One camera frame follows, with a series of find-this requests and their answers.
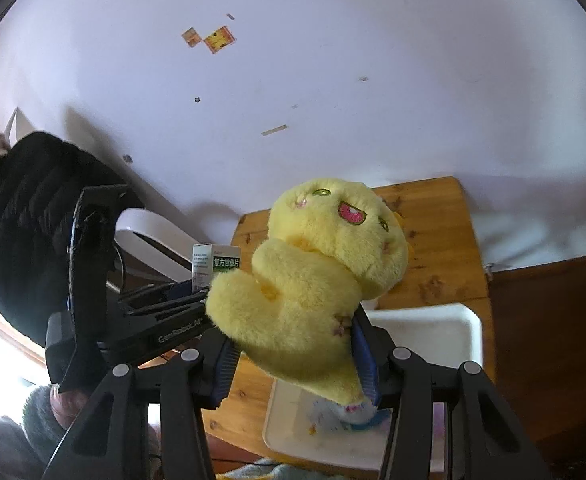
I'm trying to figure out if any grey fluffy rug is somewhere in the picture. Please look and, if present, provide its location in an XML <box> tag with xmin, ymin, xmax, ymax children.
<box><xmin>220</xmin><ymin>460</ymin><xmax>318</xmax><ymax>480</ymax></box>

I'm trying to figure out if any yellow plush toy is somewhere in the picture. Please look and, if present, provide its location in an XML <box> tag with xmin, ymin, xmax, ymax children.
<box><xmin>205</xmin><ymin>176</ymin><xmax>410</xmax><ymax>406</ymax></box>

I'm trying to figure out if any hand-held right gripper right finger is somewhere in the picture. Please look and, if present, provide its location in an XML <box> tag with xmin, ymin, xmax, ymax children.
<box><xmin>350</xmin><ymin>310</ymin><xmax>554</xmax><ymax>480</ymax></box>

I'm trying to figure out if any white blue plush toy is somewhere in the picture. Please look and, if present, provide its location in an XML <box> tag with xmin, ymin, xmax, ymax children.
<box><xmin>313</xmin><ymin>395</ymin><xmax>394</xmax><ymax>433</ymax></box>

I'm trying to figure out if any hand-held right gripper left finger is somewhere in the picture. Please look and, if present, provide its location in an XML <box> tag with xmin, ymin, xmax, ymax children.
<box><xmin>40</xmin><ymin>332</ymin><xmax>244</xmax><ymax>480</ymax></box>

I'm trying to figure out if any person's left hand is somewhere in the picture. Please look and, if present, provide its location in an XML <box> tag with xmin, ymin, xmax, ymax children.
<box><xmin>53</xmin><ymin>391</ymin><xmax>91</xmax><ymax>423</ymax></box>

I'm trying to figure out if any white green medicine box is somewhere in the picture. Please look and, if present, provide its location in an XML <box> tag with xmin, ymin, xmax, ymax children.
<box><xmin>192</xmin><ymin>243</ymin><xmax>242</xmax><ymax>292</ymax></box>

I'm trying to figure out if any white plastic bin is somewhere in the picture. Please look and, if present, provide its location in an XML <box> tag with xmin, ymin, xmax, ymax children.
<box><xmin>263</xmin><ymin>303</ymin><xmax>484</xmax><ymax>473</ymax></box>

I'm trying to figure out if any black padded jacket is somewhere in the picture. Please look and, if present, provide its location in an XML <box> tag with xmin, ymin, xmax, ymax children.
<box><xmin>0</xmin><ymin>131</ymin><xmax>146</xmax><ymax>348</ymax></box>

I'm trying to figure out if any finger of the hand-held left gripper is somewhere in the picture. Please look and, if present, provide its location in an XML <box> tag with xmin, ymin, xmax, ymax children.
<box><xmin>124</xmin><ymin>293</ymin><xmax>210</xmax><ymax>322</ymax></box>
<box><xmin>117</xmin><ymin>281</ymin><xmax>194</xmax><ymax>307</ymax></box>

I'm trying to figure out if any large orange wall sticker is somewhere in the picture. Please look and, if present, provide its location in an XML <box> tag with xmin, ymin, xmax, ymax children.
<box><xmin>204</xmin><ymin>25</ymin><xmax>236</xmax><ymax>55</ymax></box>

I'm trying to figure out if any brown wooden cabinet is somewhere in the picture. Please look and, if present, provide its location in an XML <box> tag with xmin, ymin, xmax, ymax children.
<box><xmin>488</xmin><ymin>225</ymin><xmax>586</xmax><ymax>461</ymax></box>

